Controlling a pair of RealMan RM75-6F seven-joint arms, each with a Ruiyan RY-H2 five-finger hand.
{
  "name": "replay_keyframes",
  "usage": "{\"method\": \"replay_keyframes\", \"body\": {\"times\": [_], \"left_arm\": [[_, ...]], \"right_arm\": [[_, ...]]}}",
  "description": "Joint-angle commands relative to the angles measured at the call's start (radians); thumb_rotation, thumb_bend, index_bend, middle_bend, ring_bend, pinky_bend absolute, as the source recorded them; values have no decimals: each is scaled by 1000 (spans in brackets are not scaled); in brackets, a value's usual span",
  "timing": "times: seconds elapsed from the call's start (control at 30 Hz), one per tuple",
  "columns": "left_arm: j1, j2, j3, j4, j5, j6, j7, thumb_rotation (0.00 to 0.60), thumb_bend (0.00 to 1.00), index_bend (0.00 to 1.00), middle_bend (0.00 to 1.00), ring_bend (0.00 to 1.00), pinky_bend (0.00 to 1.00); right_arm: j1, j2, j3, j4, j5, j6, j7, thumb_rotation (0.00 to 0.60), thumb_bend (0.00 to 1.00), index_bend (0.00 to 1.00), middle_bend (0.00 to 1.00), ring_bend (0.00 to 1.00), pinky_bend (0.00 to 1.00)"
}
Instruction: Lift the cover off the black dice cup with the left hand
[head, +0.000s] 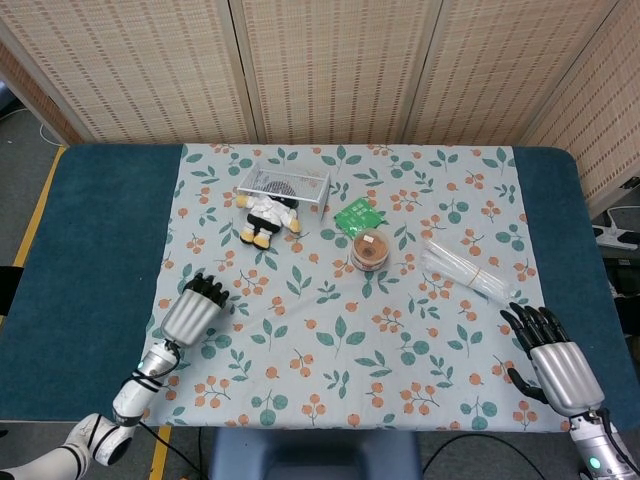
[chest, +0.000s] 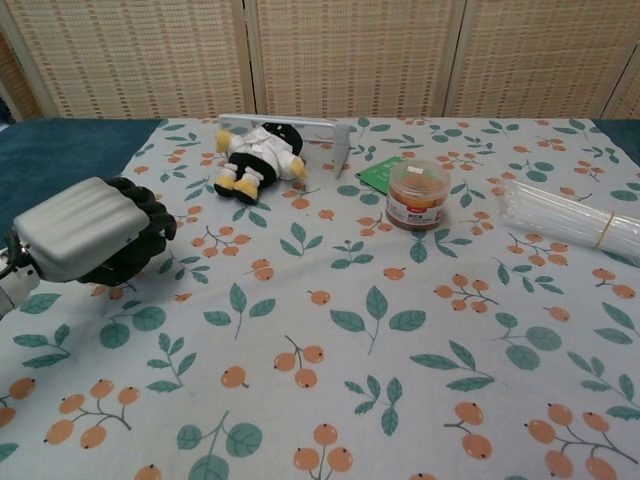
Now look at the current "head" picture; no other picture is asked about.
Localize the clear plastic bag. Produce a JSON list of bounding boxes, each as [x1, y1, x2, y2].
[[421, 238, 519, 304]]

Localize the penguin plush toy white coat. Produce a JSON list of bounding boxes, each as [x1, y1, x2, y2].
[[235, 191, 304, 251]]

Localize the blue felt table cover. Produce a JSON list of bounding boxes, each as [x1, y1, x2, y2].
[[0, 143, 629, 426]]

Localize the green foil packet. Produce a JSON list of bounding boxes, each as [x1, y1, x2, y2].
[[333, 197, 387, 239]]

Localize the floral leaf berry tablecloth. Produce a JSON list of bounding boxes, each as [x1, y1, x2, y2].
[[127, 143, 576, 432]]

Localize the white floor cable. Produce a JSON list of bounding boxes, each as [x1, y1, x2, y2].
[[0, 106, 69, 147]]

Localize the black box at table edge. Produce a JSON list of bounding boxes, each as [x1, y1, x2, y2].
[[0, 266, 24, 317]]

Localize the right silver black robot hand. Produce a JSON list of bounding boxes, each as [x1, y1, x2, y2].
[[499, 302, 606, 415]]

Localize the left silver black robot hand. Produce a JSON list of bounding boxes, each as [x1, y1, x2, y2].
[[159, 272, 231, 347]]

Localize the white power strip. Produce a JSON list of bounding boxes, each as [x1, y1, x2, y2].
[[592, 223, 640, 251]]

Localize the woven bamboo screen panel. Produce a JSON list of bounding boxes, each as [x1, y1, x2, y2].
[[403, 0, 624, 146], [523, 0, 640, 219], [0, 0, 257, 146], [230, 0, 444, 146], [0, 39, 69, 146]]

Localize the round brown container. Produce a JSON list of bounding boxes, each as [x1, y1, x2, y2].
[[350, 229, 391, 273]]

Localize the black floor cable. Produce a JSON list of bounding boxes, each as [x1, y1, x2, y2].
[[422, 432, 551, 480]]

